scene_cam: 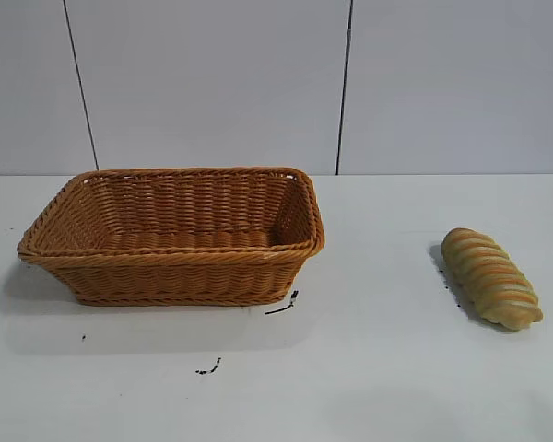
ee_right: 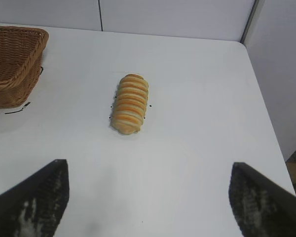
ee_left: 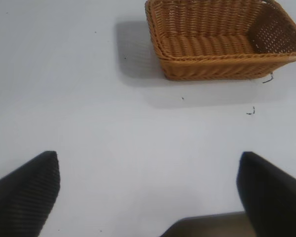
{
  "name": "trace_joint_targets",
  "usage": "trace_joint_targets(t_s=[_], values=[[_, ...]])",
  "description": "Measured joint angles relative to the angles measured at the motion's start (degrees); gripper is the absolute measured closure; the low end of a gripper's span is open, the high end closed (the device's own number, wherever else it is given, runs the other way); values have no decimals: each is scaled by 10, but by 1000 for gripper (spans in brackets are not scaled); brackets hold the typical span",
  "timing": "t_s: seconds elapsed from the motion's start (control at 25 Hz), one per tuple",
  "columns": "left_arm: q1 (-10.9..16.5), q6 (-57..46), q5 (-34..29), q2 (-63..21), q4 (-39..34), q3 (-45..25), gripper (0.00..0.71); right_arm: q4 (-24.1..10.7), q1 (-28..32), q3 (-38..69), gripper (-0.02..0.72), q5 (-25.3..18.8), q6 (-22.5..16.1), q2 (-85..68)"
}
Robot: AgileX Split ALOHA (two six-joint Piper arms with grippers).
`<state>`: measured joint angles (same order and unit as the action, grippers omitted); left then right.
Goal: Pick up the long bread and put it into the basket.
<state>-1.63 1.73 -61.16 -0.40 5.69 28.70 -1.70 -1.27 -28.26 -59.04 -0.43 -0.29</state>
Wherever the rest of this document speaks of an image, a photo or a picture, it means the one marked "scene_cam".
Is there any brown woven wicker basket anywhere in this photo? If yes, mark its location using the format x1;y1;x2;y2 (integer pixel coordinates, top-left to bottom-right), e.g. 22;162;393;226
16;167;327;308

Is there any long striped twisted bread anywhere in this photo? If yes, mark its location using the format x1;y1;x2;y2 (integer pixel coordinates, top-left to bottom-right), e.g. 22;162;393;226
441;227;545;332

